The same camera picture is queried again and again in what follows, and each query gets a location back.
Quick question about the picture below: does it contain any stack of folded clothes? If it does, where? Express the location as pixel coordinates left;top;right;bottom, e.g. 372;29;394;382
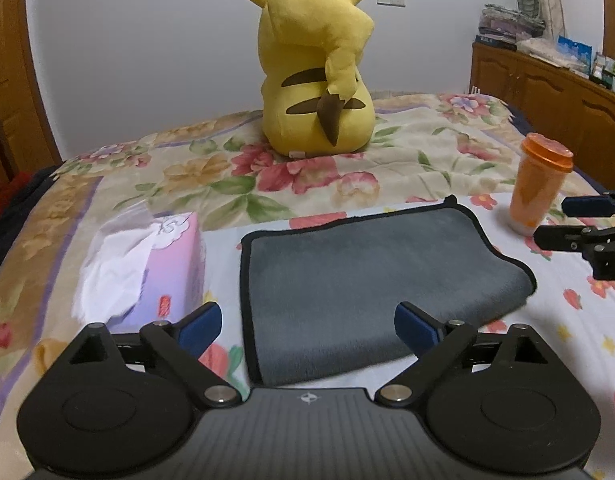
475;4;545;51

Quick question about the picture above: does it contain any white strawberry print sheet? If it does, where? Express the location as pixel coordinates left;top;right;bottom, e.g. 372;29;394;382
201;193;615;479

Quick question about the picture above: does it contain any orange plastic cup with lid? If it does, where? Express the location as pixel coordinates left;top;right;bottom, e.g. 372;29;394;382
508;132;573;235

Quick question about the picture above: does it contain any blue white package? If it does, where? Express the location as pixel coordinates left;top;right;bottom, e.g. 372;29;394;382
557;36;593;76

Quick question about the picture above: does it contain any brown louvered wardrobe door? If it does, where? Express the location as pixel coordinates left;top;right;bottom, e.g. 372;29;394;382
0;0;61;191

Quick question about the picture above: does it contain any brown wooden cabinet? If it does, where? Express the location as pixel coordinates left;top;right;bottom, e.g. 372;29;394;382
470;42;615;188

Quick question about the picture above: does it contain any lilac tissue box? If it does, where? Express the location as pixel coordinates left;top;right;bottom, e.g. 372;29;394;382
71;203;206;333

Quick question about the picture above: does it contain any floral bed quilt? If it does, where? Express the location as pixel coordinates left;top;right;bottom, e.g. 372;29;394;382
0;94;533;479

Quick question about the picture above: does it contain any purple and grey towel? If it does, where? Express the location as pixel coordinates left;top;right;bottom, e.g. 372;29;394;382
239;196;536;387

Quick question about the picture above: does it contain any yellow pikachu plush toy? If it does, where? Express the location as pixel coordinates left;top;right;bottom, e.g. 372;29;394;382
249;0;376;158

